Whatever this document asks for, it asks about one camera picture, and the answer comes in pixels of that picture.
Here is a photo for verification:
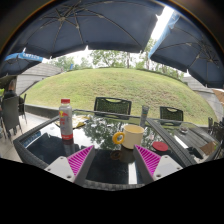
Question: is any round red coaster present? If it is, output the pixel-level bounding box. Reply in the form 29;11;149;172
152;141;168;152

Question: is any navy parasol right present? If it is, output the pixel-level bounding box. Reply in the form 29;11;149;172
148;11;224;89

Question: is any dark wicker chair right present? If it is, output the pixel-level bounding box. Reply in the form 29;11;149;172
160;106;183;121

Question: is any dark wicker chair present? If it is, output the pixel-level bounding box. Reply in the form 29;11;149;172
94;97;132;120
2;96;21;137
160;106;183;121

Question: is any clear bottle with red cap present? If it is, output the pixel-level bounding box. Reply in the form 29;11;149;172
59;98;73;140

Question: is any small ashtray on table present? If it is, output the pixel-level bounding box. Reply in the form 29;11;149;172
179;126;189;134

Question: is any blue parasol far left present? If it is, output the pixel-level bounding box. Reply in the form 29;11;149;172
0;52;43;77

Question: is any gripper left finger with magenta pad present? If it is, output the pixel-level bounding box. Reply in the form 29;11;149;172
46;145;95;186

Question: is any cream mug with yellow handle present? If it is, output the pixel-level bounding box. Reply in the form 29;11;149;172
112;124;144;149

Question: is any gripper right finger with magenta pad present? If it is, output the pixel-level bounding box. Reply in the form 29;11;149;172
133;145;182;184

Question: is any parasol pole on table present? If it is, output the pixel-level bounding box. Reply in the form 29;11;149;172
140;105;149;128

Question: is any dark wicker chair left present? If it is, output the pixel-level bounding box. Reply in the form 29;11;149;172
2;96;21;137

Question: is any dark wicker chair centre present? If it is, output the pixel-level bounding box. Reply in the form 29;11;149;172
94;97;132;120

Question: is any large navy parasol centre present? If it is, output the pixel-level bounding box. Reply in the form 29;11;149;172
4;0;163;58

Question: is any yellow paper on table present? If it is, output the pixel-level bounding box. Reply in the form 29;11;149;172
55;115;89;129

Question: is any seated person at left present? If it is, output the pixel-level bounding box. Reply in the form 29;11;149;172
4;80;16;99

